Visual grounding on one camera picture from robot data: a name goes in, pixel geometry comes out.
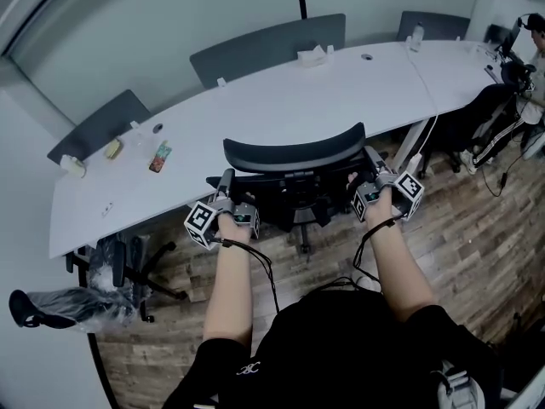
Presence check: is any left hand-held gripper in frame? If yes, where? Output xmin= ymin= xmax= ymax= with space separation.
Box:
xmin=184 ymin=168 xmax=261 ymax=251

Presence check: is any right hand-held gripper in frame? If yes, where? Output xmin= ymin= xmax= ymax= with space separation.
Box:
xmin=351 ymin=146 xmax=426 ymax=223

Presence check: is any person's left forearm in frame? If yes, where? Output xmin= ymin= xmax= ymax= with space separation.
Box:
xmin=203 ymin=217 xmax=256 ymax=349

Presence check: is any person's right forearm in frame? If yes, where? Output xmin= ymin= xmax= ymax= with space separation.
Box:
xmin=364 ymin=187 xmax=436 ymax=325

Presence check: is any black office chair with headrest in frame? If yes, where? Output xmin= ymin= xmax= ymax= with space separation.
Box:
xmin=425 ymin=60 xmax=538 ymax=181

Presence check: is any plastic wrapped black office chair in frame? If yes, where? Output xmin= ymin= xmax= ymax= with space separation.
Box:
xmin=9 ymin=233 xmax=189 ymax=337

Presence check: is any white power adapter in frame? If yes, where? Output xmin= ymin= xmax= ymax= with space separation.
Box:
xmin=393 ymin=152 xmax=424 ymax=174

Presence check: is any colourful snack packet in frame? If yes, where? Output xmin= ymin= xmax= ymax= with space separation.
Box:
xmin=148 ymin=140 xmax=174 ymax=174

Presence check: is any long white curved desk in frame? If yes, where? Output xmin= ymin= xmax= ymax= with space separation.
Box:
xmin=48 ymin=40 xmax=442 ymax=260

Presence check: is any person's white shoe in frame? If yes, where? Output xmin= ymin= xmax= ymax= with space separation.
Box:
xmin=351 ymin=273 xmax=382 ymax=293

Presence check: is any yellow packet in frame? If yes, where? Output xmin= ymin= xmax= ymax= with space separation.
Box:
xmin=103 ymin=138 xmax=125 ymax=160

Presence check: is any short white curved desk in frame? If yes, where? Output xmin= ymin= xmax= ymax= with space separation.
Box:
xmin=408 ymin=38 xmax=512 ymax=121

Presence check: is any white tissue box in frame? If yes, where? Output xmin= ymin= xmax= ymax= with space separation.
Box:
xmin=296 ymin=44 xmax=329 ymax=69

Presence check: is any dark grey desk divider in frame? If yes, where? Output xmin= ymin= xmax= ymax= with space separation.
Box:
xmin=397 ymin=10 xmax=472 ymax=43
xmin=189 ymin=13 xmax=347 ymax=89
xmin=46 ymin=89 xmax=153 ymax=166

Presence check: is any clear plastic bottle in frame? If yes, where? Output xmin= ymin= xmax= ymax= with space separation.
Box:
xmin=410 ymin=21 xmax=426 ymax=53

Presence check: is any small white container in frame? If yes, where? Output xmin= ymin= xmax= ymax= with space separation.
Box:
xmin=59 ymin=153 xmax=88 ymax=180

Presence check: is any black monitor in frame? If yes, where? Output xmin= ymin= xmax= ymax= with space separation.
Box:
xmin=485 ymin=17 xmax=524 ymax=59

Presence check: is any person's black shirt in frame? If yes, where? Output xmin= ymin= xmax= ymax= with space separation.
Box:
xmin=161 ymin=290 xmax=503 ymax=409

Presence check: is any black equipment stand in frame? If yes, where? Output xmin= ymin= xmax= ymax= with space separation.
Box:
xmin=489 ymin=300 xmax=545 ymax=395

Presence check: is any grey white waist pack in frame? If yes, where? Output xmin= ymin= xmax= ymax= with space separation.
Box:
xmin=428 ymin=359 xmax=486 ymax=409

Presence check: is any white side desk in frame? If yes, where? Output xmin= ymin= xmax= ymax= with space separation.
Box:
xmin=508 ymin=368 xmax=545 ymax=409

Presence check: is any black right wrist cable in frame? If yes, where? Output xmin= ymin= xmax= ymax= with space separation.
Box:
xmin=352 ymin=219 xmax=399 ymax=285

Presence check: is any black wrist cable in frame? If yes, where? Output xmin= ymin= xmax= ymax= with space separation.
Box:
xmin=210 ymin=236 xmax=283 ymax=314
xmin=352 ymin=219 xmax=399 ymax=285

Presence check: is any white power cable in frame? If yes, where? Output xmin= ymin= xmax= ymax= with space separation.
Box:
xmin=406 ymin=44 xmax=440 ymax=161

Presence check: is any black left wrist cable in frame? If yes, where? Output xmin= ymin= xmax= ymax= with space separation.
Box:
xmin=210 ymin=236 xmax=283 ymax=314

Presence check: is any black floor cable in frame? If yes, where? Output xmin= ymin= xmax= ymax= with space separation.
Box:
xmin=480 ymin=151 xmax=531 ymax=199

